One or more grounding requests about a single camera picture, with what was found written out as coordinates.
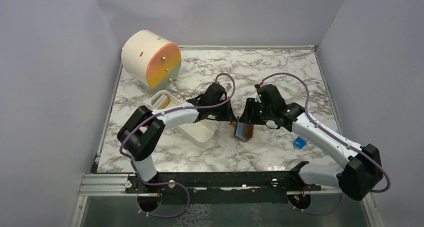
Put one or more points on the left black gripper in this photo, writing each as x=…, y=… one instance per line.
x=228, y=115

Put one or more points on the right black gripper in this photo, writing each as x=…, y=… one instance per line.
x=248, y=116

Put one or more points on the brown leather card holder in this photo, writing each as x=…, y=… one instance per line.
x=242, y=131

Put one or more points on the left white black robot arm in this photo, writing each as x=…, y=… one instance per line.
x=141, y=133

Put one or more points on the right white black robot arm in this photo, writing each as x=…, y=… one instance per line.
x=358, y=168

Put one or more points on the gold card in tray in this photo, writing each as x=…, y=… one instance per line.
x=162, y=102

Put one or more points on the white rectangular plastic tray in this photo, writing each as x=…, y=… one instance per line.
x=200, y=133

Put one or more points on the small blue object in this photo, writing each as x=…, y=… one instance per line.
x=300, y=142

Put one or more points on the round cream drawer cabinet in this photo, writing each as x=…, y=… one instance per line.
x=151, y=59

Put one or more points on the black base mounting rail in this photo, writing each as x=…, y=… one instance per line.
x=237, y=187

